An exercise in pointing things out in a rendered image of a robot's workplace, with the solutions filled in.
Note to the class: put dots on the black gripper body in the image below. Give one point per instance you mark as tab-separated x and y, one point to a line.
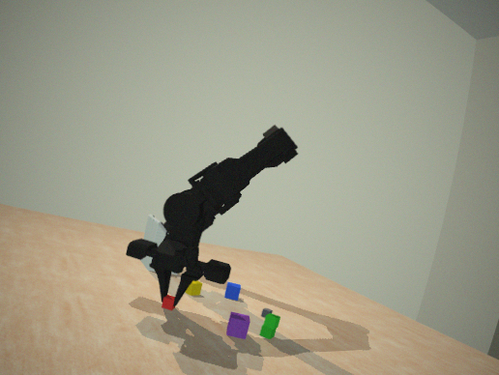
214	270

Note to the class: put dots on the red block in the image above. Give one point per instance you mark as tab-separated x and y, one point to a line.
168	302

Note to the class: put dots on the purple block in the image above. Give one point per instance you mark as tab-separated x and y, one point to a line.
238	325

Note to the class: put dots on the green block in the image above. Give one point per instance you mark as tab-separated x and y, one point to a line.
267	332
271	321

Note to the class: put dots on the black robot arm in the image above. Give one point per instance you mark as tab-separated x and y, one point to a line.
221	185

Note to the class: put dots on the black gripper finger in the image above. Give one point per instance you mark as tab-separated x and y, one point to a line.
185	282
163	277

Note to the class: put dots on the yellow block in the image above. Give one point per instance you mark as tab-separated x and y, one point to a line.
194	288

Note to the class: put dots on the blue block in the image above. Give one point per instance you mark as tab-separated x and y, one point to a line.
232	291

